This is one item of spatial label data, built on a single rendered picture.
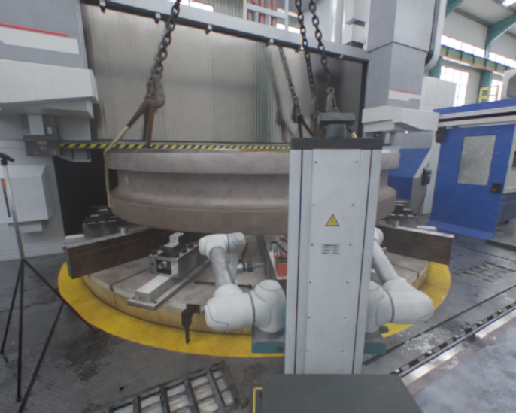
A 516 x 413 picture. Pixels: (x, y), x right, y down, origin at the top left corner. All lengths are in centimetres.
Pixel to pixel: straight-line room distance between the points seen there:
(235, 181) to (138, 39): 358
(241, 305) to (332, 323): 41
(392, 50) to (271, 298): 601
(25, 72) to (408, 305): 371
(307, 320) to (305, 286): 16
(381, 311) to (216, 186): 210
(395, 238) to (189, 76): 458
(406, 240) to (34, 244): 588
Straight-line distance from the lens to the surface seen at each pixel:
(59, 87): 358
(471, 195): 710
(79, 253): 366
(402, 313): 148
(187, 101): 561
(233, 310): 128
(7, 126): 465
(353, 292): 122
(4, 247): 593
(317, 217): 106
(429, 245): 414
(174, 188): 320
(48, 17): 421
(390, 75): 660
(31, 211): 529
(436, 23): 803
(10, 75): 367
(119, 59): 560
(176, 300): 282
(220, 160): 276
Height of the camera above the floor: 173
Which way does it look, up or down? 12 degrees down
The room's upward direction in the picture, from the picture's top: straight up
